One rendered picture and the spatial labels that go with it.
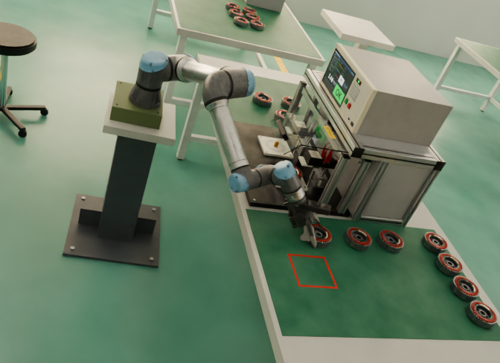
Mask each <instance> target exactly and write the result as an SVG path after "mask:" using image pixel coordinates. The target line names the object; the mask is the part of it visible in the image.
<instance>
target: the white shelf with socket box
mask: <svg viewBox="0 0 500 363"><path fill-rule="evenodd" d="M321 15H322V16H323V18H324V19H325V20H326V22H327V23H328V24H329V26H330V27H331V28H332V29H333V30H334V31H335V33H336V34H337V36H338V37H339V38H340V39H343V40H347V41H350V42H355V44H354V46H353V47H354V48H358V49H362V50H366V48H367V46H371V47H375V48H380V49H384V50H387V51H393V50H394V48H395V46H394V44H393V43H392V42H391V41H390V40H389V39H388V38H387V37H386V36H385V35H384V34H383V33H382V32H381V31H380V30H379V29H378V28H377V27H376V26H375V25H374V24H373V22H370V21H367V20H364V19H359V18H356V17H352V16H348V15H344V14H341V13H337V12H333V11H330V10H325V9H322V11H321Z"/></svg>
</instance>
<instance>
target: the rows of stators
mask: <svg viewBox="0 0 500 363"><path fill-rule="evenodd" d="M422 243H423V245H424V246H425V247H426V248H427V249H428V250H430V251H431V252H433V253H435V254H439V255H438V256H437V258H436V260H435V264H436V266H437V267H438V268H439V269H440V270H441V271H442V272H443V273H444V274H447V275H449V276H451V277H454V278H453V279H452V281H451V282H450V287H451V289H452V291H453V292H454V293H455V294H456V295H457V296H458V297H459V298H461V299H463V300H465V301H472V302H471V303H470V304H469V305H468V307H467V314H468V316H469V317H470V319H471V320H472V321H474V323H476V324H477V325H479V326H480V327H483V328H486V329H489V328H492V327H493V326H494V325H495V324H496V322H497V320H498V319H497V315H496V314H495V312H494V311H493V310H492V309H491V308H489V306H488V305H486V304H485V303H483V302H480V301H475V299H476V298H477V297H478V296H479V294H480V292H479V289H478V287H477V286H476V285H475V284H474V283H473V282H472V281H471V280H470V279H468V278H466V277H463V276H459V275H460V273H461V272H462V271H463V266H462V264H461V262H460V261H459V260H458V259H456V257H454V256H452V255H451V254H447V253H445V252H446V250H447V249H448V247H449V246H448V243H447V241H446V240H445V239H444V238H443V237H442V236H440V235H438V234H436V233H433V232H427V233H425V234H424V236H423V238H422ZM460 285H461V286H460ZM477 310H478V311H477ZM486 317H487V318H486Z"/></svg>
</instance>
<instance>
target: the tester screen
mask: <svg viewBox="0 0 500 363"><path fill-rule="evenodd" d="M329 73H331V75H332V76H333V78H334V80H333V82H332V83H331V82H330V80H329V78H328V75H329ZM325 76H326V78H327V79H328V80H329V82H330V84H331V85H332V87H333V90H334V88H335V87H336V84H338V85H339V87H340V89H341V90H342V91H343V93H344V95H345V94H346V92H345V90H344V89H343V88H342V86H341V84H340V83H339V82H338V80H339V78H340V76H342V77H343V79H344V81H345V82H346V83H347V84H348V88H349V86H350V83H351V81H352V79H353V77H354V73H353V72H352V71H351V70H350V68H349V67H348V66H347V64H346V63H345V61H344V60H343V59H342V58H341V57H340V55H339V54H338V52H337V51H335V53H334V55H333V58H332V59H331V61H330V64H329V66H328V69H327V71H326V74H325V75H324V77H325ZM323 81H324V82H325V84H326V86H327V87H328V89H329V90H330V92H331V93H332V95H333V90H331V89H330V87H329V86H328V84H327V83H326V81H325V79H323ZM333 96H334V95H333ZM334 98H335V96H334ZM335 99H336V98H335ZM336 101H337V99H336ZM337 103H339V102H338V101H337ZM339 106H340V104H339Z"/></svg>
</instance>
